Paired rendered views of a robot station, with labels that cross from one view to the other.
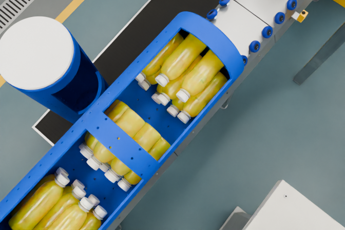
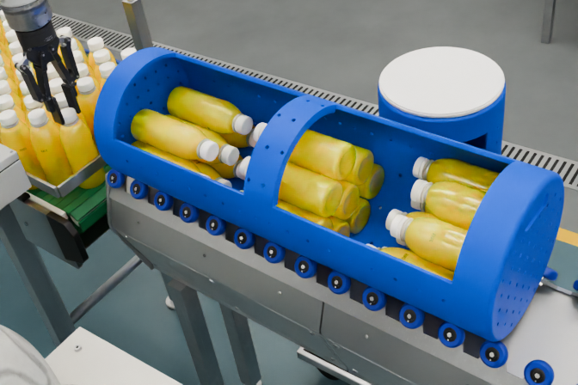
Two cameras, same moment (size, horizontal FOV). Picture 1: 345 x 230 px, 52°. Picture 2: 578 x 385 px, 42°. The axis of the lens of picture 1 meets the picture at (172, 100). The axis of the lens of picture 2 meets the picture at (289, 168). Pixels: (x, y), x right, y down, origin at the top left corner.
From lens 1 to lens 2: 0.91 m
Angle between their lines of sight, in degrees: 50
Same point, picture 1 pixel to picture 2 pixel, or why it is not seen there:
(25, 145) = not seen: hidden behind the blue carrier
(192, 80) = (428, 222)
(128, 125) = (322, 143)
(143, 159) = (269, 166)
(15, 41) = (450, 59)
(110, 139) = (290, 112)
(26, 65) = (415, 76)
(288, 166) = not seen: outside the picture
